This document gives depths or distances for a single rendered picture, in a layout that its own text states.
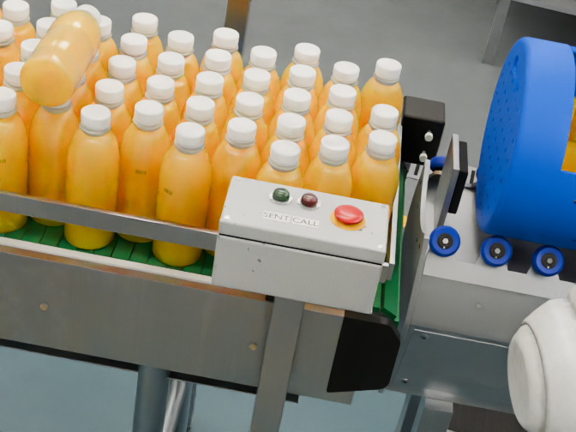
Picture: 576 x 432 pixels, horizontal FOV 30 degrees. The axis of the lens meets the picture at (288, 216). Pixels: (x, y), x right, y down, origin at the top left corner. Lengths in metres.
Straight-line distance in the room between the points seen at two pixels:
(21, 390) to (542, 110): 1.53
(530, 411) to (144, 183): 0.68
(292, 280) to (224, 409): 1.28
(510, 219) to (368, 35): 2.88
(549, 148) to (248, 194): 0.40
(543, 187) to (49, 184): 0.67
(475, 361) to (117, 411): 1.09
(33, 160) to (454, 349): 0.68
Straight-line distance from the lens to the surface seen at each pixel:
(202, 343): 1.54
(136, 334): 1.56
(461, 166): 1.56
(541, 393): 0.99
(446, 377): 1.73
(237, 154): 1.44
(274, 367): 1.44
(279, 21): 4.31
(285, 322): 1.39
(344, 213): 1.29
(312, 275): 1.29
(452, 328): 1.60
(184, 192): 1.42
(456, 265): 1.57
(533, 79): 1.46
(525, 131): 1.44
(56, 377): 2.61
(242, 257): 1.29
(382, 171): 1.47
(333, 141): 1.44
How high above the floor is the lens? 1.85
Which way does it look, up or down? 35 degrees down
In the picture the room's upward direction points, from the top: 10 degrees clockwise
